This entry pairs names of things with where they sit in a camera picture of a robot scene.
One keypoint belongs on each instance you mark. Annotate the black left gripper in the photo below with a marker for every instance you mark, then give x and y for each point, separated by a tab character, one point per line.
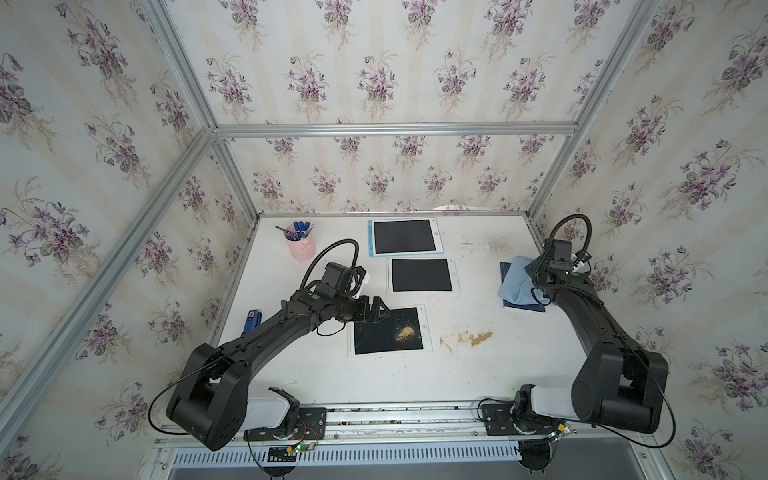
361	315

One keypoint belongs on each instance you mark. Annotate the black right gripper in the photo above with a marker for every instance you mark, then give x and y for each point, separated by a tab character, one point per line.
538	268

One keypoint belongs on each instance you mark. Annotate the white framed tablet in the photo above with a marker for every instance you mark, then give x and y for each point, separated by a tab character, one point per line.
405	330
423	275

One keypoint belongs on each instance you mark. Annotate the dark blue book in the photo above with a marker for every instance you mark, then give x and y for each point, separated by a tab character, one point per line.
503	267

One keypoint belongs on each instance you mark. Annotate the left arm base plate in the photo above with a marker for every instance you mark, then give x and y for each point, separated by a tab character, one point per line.
305	423

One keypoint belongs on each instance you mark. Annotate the blue framed drawing tablet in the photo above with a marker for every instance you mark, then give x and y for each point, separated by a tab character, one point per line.
404	236

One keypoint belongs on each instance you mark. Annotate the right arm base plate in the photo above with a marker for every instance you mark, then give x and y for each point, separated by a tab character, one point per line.
501	419

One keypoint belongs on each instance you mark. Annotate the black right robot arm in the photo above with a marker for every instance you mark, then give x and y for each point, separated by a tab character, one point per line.
620	386

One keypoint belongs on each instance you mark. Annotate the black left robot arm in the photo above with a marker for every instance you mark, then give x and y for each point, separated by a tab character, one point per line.
210	400

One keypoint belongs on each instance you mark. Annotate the small green circuit board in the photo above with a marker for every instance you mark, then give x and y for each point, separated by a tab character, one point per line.
289	454

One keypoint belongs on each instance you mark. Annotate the light blue microfiber cloth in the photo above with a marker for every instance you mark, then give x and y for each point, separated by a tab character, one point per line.
516	285

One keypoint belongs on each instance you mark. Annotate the pink pen cup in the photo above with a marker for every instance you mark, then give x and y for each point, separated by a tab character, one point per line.
301	249

